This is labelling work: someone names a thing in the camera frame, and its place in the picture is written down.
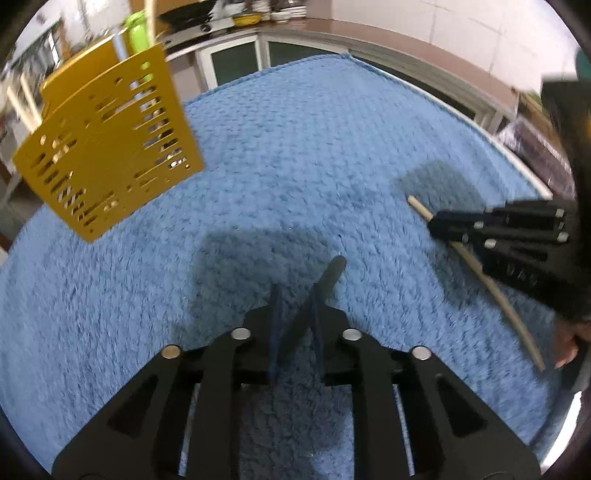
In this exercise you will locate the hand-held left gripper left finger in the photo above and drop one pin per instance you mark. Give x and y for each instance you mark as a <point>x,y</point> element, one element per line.
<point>275,332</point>

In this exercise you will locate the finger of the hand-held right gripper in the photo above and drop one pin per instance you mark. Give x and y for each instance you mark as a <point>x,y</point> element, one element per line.
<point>508,224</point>
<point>526,272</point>

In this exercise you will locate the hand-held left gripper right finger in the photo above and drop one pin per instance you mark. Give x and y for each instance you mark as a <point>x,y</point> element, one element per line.
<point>318,323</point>

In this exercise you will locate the wooden chopstick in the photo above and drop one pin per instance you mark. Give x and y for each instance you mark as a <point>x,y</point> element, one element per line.
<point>150,23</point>
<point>508,300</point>

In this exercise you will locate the yellow perforated utensil holder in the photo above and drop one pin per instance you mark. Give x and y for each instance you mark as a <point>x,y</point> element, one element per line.
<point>106,157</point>

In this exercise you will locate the person's right hand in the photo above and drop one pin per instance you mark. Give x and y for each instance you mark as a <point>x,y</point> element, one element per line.
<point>565,344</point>

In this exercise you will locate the blue fluffy mat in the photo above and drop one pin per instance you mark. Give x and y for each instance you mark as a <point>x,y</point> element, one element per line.
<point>300,161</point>

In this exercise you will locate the brown kitchen countertop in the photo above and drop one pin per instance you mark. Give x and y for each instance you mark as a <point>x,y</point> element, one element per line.
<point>369,39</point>

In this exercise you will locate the white cabinet with glass doors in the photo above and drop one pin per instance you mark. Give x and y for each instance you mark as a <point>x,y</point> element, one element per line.
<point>235,62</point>

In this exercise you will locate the stack of white plates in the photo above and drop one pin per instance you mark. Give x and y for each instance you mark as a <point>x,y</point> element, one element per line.
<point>288,14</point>

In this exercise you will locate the yellow bowl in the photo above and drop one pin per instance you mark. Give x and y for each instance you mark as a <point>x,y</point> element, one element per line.
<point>247,20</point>

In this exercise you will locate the black frying pan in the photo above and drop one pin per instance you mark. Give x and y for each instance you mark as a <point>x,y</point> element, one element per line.
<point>187,11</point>

